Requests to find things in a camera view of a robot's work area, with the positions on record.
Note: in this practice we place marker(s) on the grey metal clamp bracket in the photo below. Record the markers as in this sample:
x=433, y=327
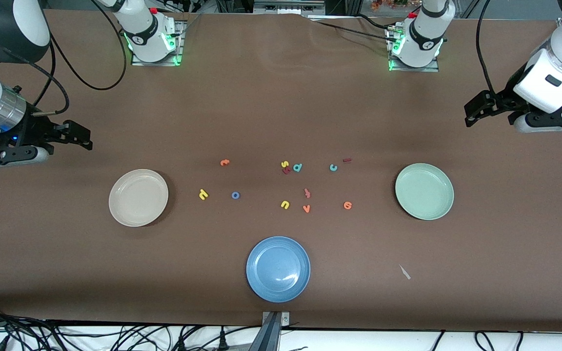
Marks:
x=286, y=319

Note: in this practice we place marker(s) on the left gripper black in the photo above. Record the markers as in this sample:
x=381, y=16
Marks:
x=504, y=99

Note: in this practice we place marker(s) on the teal foam letter d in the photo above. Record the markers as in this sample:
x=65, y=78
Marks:
x=297, y=167

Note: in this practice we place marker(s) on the black power plug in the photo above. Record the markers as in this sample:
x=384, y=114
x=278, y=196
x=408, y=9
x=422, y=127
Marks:
x=222, y=341

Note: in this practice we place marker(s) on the brown table cover sheet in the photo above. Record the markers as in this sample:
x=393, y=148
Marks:
x=261, y=97

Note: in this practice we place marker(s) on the green round plate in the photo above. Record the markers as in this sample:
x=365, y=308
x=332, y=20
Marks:
x=432, y=180

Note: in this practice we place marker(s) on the orange artificial flowers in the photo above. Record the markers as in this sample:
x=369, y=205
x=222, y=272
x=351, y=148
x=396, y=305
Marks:
x=388, y=4

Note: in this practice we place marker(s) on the yellow foam letter h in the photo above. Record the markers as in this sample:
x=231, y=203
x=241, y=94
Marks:
x=203, y=194

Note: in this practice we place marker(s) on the red foam letter f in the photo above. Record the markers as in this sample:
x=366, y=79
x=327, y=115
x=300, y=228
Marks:
x=307, y=193

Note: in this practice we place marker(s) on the beige round plate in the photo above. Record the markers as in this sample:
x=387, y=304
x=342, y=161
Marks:
x=134, y=200

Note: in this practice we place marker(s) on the white paper scrap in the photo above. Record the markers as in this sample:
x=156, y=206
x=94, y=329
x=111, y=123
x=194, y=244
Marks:
x=404, y=272

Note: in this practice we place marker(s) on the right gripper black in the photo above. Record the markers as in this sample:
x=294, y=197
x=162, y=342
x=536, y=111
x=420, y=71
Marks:
x=33, y=128

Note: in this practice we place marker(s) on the dark camera stand pole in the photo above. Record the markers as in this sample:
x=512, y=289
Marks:
x=269, y=339

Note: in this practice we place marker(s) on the grey metal box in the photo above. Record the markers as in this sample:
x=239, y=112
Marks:
x=288, y=6

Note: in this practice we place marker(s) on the blue round plate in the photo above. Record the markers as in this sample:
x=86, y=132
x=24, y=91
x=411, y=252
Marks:
x=278, y=269

